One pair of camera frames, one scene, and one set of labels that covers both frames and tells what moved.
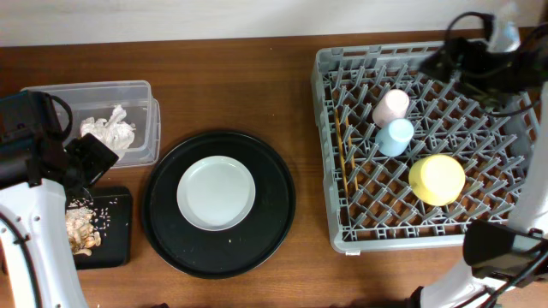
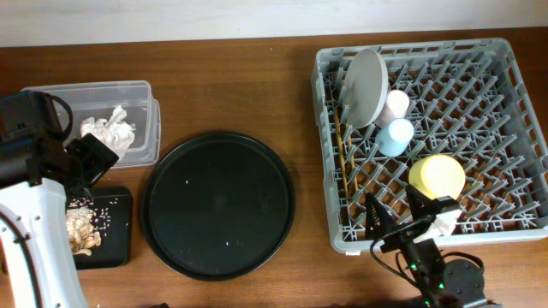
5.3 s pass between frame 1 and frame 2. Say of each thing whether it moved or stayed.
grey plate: moved
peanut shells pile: stayed
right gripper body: moved
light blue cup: stayed
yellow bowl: stayed
